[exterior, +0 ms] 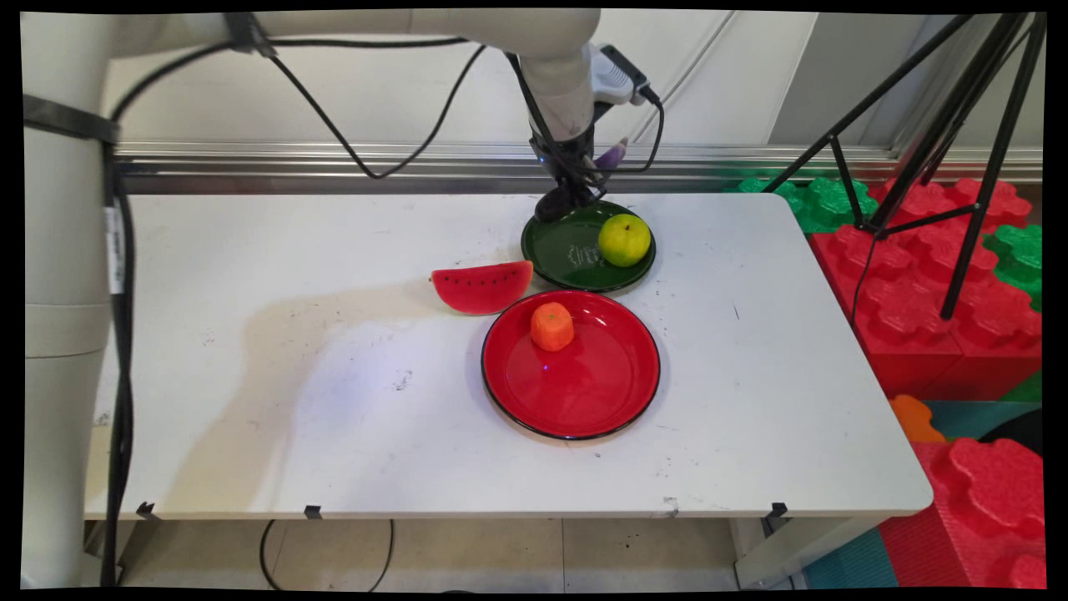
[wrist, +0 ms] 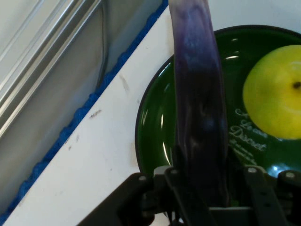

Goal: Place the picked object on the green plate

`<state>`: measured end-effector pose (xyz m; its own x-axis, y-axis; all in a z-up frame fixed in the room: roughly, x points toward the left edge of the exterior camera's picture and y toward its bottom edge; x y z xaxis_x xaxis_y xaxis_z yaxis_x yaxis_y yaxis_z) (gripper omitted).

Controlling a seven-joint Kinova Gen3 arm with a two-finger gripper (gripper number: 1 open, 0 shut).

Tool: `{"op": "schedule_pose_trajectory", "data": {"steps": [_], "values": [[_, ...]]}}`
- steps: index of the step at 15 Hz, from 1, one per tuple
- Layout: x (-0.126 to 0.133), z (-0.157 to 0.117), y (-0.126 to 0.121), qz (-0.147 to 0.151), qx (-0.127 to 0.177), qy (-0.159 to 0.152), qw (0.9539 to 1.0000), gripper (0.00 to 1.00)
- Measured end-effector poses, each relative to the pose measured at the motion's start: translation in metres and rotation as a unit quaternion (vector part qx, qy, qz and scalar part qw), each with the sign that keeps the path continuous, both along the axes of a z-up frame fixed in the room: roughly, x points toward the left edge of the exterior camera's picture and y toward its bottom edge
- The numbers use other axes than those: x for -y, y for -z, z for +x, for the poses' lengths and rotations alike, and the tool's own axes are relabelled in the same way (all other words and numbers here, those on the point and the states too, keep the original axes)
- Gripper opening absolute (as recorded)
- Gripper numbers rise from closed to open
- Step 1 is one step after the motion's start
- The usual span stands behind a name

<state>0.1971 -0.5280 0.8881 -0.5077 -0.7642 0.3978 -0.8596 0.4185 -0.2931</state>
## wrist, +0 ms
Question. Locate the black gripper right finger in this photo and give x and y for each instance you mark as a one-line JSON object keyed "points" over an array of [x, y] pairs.
{"points": [[263, 197]]}

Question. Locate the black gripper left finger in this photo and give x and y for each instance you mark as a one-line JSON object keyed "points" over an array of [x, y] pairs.
{"points": [[188, 202]]}

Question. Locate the purple toy eggplant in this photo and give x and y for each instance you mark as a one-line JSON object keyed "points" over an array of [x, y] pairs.
{"points": [[200, 94]]}

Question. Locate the dark green round plate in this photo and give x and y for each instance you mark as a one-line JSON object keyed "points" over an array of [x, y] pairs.
{"points": [[160, 122]]}

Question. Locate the yellow-green toy apple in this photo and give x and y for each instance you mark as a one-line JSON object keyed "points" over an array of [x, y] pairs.
{"points": [[275, 94]]}

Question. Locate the aluminium wall rail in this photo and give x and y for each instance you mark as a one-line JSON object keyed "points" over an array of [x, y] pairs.
{"points": [[35, 66]]}

